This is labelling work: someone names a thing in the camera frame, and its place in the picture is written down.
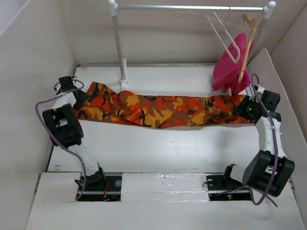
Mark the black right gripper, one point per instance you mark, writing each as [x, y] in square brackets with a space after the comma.
[241, 109]

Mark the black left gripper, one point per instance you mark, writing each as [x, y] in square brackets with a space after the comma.
[83, 97]

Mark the orange camouflage trousers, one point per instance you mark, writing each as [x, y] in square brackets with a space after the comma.
[158, 112]

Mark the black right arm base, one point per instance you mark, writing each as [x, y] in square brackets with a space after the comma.
[222, 186]

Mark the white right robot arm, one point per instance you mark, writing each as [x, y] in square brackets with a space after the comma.
[270, 170]

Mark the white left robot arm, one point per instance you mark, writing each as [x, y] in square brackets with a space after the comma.
[65, 130]

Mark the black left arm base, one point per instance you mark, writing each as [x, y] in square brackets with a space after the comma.
[108, 192]

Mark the wooden hanger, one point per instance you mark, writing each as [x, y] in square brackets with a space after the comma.
[252, 23]

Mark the pink garment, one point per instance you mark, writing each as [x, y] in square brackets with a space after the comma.
[226, 72]

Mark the white metal clothes rack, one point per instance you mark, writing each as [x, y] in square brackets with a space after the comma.
[114, 7]

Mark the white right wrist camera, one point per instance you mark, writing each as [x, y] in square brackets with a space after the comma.
[259, 90]

